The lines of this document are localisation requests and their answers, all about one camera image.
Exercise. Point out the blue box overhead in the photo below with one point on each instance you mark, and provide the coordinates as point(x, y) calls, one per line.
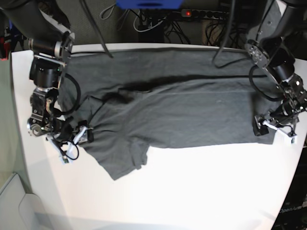
point(149, 4)

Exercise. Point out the black power strip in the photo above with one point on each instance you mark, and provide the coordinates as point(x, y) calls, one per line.
point(204, 14)

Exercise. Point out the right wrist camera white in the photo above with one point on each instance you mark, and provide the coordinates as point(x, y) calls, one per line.
point(64, 160)

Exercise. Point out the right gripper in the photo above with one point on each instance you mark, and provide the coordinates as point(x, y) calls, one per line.
point(66, 142)

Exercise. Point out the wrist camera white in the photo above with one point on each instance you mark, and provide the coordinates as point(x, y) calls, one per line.
point(292, 139)
point(64, 160)

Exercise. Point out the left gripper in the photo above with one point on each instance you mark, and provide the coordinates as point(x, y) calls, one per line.
point(284, 124)

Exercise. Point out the red clamp at left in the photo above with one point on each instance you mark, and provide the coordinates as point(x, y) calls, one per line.
point(5, 47)

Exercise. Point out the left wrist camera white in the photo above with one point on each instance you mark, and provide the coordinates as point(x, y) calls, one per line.
point(292, 139)

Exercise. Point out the dark grey t-shirt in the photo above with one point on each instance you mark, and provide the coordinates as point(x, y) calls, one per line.
point(166, 99)

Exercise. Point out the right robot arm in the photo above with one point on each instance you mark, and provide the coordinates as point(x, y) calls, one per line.
point(50, 38)

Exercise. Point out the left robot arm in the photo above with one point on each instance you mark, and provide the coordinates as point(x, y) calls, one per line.
point(272, 21)

